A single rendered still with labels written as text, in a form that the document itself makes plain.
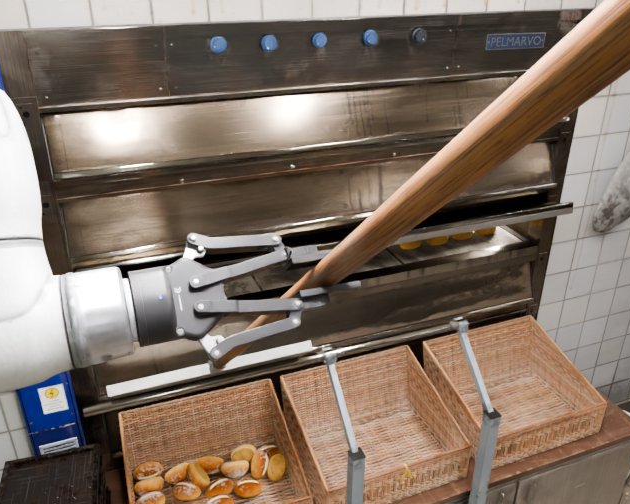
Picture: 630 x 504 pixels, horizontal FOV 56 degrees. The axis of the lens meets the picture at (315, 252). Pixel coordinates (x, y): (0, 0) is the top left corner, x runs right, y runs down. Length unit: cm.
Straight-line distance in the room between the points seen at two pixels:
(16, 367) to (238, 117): 140
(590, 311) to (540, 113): 280
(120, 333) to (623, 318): 293
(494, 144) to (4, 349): 42
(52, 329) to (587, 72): 46
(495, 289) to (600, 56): 236
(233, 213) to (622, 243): 182
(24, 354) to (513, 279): 231
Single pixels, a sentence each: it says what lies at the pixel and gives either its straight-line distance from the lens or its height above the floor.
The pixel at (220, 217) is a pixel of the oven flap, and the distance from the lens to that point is 194.
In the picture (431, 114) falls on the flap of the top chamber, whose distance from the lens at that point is 213.
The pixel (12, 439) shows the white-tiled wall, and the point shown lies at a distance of 230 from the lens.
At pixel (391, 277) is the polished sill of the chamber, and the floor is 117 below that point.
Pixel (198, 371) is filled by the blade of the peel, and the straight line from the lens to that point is 162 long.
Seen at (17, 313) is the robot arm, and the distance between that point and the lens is 56.
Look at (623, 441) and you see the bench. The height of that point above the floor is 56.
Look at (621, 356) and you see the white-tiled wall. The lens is 347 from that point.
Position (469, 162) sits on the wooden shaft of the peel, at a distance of 36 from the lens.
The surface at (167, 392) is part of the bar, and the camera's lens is 177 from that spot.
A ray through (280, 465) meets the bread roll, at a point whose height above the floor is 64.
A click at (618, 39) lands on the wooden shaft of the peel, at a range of 28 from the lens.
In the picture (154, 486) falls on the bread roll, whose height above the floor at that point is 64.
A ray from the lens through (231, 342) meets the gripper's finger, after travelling 60.
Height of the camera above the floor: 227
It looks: 27 degrees down
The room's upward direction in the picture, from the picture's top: straight up
